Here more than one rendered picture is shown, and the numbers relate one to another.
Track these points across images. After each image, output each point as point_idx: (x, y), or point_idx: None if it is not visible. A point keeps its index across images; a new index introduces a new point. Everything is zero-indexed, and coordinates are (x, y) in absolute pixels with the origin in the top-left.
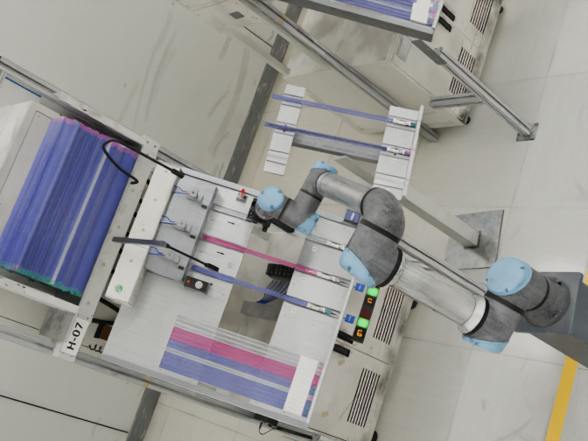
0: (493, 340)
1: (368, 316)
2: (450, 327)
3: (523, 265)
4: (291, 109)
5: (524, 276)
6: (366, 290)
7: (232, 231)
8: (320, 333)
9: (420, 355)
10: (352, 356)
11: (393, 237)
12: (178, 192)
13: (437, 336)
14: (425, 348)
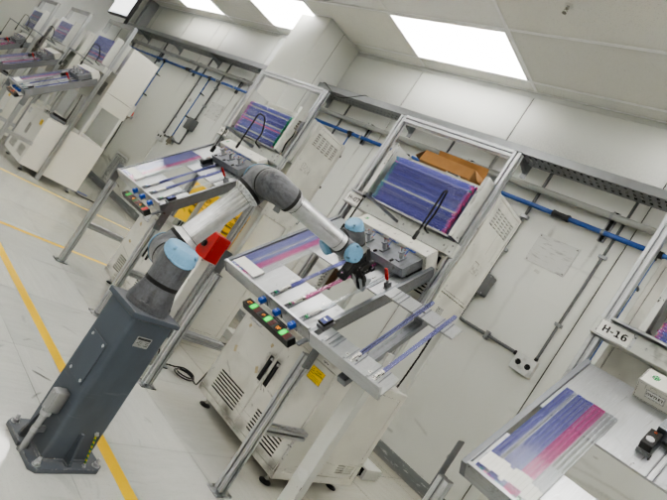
0: (156, 236)
1: (254, 310)
2: (218, 465)
3: (176, 250)
4: (436, 321)
5: (169, 244)
6: (290, 408)
7: (367, 276)
8: (267, 285)
9: (221, 447)
10: (255, 382)
11: (257, 175)
12: (410, 254)
13: (221, 460)
14: (222, 452)
